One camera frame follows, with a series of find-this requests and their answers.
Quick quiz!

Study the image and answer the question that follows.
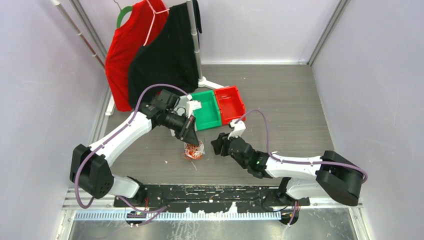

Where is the black t-shirt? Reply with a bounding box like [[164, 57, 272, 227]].
[[128, 3, 199, 108]]

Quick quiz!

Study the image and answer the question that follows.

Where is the white clothes rack stand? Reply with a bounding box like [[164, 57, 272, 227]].
[[105, 0, 226, 117]]

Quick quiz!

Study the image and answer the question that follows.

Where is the pink hanger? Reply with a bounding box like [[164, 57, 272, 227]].
[[143, 0, 170, 46]]

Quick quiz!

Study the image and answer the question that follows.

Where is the orange cable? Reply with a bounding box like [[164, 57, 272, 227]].
[[182, 143, 206, 162]]

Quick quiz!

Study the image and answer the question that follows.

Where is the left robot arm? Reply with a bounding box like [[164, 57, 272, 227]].
[[69, 89, 199, 207]]

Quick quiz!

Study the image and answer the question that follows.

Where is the green plastic bin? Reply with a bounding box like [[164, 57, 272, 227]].
[[192, 90, 222, 131]]

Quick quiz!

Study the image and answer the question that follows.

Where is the red t-shirt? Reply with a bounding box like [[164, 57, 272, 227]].
[[104, 0, 169, 112]]

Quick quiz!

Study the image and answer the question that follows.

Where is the red plastic bin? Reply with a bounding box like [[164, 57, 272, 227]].
[[213, 85, 246, 125]]

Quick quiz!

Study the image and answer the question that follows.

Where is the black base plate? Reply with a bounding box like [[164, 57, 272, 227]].
[[128, 184, 295, 214]]

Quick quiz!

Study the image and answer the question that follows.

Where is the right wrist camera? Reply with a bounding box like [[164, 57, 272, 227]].
[[228, 119, 246, 139]]

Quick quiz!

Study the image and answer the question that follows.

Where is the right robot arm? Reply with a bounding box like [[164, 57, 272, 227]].
[[211, 132, 367, 207]]

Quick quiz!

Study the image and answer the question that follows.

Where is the red white rod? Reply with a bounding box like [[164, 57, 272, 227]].
[[50, 0, 105, 69]]

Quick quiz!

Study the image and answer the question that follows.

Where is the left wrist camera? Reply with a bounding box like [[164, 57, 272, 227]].
[[185, 94, 202, 118]]

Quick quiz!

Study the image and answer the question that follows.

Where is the green hanger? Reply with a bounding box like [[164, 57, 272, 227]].
[[113, 0, 133, 29]]

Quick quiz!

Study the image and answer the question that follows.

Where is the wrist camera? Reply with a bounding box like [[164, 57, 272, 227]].
[[185, 94, 202, 118], [228, 119, 246, 139]]

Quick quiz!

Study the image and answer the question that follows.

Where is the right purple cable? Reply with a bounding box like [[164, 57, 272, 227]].
[[236, 109, 369, 227]]

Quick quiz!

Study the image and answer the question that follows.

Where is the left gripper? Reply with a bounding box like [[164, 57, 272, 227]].
[[163, 110, 200, 146]]

